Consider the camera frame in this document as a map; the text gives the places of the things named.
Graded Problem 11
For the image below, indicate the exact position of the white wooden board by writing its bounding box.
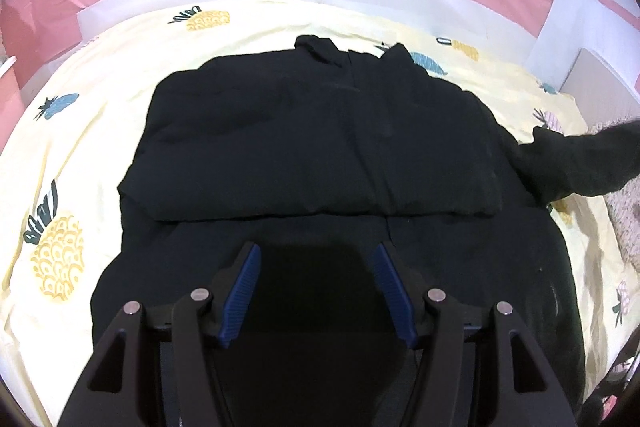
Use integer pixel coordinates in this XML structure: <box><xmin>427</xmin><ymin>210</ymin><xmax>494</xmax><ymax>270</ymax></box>
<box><xmin>559</xmin><ymin>48</ymin><xmax>640</xmax><ymax>128</ymax></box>

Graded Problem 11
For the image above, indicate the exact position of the black jacket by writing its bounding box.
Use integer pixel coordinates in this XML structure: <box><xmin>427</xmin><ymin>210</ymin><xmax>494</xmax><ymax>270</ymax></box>
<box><xmin>90</xmin><ymin>34</ymin><xmax>640</xmax><ymax>427</ymax></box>

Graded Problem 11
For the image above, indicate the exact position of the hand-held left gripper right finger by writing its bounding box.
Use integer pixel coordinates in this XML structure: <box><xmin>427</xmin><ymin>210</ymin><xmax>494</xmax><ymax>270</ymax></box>
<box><xmin>369</xmin><ymin>242</ymin><xmax>583</xmax><ymax>427</ymax></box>

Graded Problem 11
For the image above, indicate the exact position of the pink cabinet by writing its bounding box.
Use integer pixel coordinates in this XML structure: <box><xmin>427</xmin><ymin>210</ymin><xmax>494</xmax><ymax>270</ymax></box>
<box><xmin>0</xmin><ymin>56</ymin><xmax>25</xmax><ymax>112</ymax></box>

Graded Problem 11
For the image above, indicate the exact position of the pink fuzzy blanket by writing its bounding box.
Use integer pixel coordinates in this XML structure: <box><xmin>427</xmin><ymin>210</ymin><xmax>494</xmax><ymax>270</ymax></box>
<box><xmin>590</xmin><ymin>119</ymin><xmax>640</xmax><ymax>275</ymax></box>

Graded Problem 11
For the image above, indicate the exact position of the yellow pineapple print bedsheet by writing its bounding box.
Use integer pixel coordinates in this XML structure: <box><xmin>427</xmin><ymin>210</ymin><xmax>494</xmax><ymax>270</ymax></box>
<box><xmin>0</xmin><ymin>0</ymin><xmax>640</xmax><ymax>427</ymax></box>

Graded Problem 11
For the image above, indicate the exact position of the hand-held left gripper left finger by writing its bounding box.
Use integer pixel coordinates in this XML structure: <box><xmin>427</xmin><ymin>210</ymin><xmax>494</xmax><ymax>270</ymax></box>
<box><xmin>57</xmin><ymin>242</ymin><xmax>262</xmax><ymax>427</ymax></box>

